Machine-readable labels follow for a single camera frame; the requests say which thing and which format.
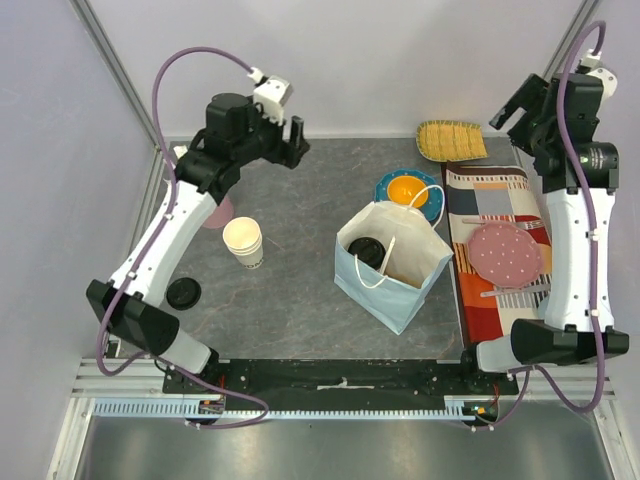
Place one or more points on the blue dotted plate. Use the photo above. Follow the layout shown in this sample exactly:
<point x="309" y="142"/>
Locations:
<point x="432" y="210"/>

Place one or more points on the light blue paper bag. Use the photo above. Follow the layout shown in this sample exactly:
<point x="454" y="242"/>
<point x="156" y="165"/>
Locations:
<point x="419" y="252"/>

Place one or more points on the pink straw holder cup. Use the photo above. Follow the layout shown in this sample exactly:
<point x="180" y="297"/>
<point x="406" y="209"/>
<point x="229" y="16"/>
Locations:
<point x="223" y="214"/>

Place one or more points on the brown cardboard cup carrier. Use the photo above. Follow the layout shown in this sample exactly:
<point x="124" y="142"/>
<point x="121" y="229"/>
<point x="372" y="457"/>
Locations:
<point x="408" y="280"/>

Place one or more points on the yellow woven tray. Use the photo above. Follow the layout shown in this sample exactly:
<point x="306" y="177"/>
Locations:
<point x="445" y="141"/>

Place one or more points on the orange bowl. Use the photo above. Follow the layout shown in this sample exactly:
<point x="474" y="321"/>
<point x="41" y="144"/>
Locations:
<point x="408" y="190"/>

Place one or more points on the colourful patterned placemat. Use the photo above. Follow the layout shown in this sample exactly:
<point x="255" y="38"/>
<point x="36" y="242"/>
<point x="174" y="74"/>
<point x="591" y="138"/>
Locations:
<point x="475" y="193"/>

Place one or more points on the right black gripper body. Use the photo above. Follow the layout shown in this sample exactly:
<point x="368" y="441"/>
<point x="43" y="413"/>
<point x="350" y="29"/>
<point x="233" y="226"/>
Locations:
<point x="528" y="107"/>

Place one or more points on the pink dotted plate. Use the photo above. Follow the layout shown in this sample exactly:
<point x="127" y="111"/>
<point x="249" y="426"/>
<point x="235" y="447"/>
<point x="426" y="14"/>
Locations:
<point x="504" y="255"/>

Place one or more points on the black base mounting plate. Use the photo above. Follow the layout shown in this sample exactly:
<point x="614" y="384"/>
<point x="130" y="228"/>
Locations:
<point x="355" y="383"/>

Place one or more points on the black plastic cup lid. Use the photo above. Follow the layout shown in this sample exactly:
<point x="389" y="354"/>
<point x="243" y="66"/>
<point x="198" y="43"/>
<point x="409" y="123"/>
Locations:
<point x="368" y="250"/>

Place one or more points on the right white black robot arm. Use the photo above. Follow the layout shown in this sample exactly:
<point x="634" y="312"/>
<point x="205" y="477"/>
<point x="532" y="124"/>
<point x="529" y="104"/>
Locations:
<point x="579" y="180"/>

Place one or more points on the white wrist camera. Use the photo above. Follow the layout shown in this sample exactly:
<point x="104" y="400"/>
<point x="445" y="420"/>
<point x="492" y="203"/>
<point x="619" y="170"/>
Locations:
<point x="270" y="97"/>
<point x="590" y="64"/>

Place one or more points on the stack of white paper cups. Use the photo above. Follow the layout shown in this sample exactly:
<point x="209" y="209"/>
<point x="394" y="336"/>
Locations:
<point x="243" y="238"/>

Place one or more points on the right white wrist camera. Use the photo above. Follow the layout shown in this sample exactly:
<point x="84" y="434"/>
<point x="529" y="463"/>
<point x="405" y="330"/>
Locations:
<point x="590" y="64"/>

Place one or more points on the slotted cable duct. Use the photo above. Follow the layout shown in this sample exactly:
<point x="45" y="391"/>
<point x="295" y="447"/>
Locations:
<point x="444" y="409"/>

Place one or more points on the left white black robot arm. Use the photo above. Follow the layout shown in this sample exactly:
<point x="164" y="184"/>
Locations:
<point x="238" y="130"/>

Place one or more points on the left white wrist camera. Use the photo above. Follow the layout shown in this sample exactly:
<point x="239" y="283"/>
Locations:
<point x="270" y="97"/>

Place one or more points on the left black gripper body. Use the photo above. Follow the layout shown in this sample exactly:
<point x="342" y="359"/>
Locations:
<point x="271" y="145"/>

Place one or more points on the single white straw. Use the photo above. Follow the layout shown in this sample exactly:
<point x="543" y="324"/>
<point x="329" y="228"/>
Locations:
<point x="387" y="256"/>

